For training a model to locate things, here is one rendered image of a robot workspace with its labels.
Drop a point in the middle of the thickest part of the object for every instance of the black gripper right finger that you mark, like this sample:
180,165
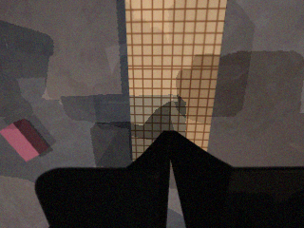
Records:
211,191

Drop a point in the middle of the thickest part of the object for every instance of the small pink block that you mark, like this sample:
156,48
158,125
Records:
24,139

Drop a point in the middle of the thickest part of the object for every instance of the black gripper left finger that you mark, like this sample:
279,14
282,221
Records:
137,192

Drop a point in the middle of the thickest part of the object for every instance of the tan grid-patterned strip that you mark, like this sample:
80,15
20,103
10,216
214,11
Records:
173,50

